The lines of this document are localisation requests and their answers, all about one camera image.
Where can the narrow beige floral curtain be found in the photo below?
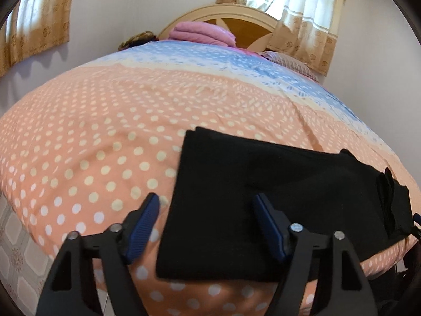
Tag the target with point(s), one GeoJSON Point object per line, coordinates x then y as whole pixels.
{"type": "Point", "coordinates": [36, 29]}

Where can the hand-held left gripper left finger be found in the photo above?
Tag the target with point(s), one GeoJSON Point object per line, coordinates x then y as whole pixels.
{"type": "Point", "coordinates": [142, 227]}

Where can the bed with polka dot sheet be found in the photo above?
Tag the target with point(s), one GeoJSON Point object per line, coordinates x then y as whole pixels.
{"type": "Point", "coordinates": [98, 121]}

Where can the cream wooden headboard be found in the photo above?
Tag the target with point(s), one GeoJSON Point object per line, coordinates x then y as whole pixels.
{"type": "Point", "coordinates": [241, 28]}

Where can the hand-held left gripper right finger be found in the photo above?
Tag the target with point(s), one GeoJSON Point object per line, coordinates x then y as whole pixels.
{"type": "Point", "coordinates": [271, 228]}

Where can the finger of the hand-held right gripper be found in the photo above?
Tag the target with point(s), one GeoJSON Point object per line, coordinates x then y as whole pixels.
{"type": "Point", "coordinates": [417, 219]}

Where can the folded pink blanket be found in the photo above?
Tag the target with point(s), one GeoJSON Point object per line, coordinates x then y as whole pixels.
{"type": "Point", "coordinates": [200, 33]}

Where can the striped pillow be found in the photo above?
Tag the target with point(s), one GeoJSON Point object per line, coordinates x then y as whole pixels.
{"type": "Point", "coordinates": [292, 62]}

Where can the wide beige floral curtain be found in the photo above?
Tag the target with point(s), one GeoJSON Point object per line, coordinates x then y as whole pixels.
{"type": "Point", "coordinates": [302, 23]}

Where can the black pants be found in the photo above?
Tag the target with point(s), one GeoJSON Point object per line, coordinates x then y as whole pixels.
{"type": "Point", "coordinates": [230, 177]}

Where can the brown woven basket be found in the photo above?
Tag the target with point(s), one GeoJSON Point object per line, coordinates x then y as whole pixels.
{"type": "Point", "coordinates": [138, 38]}

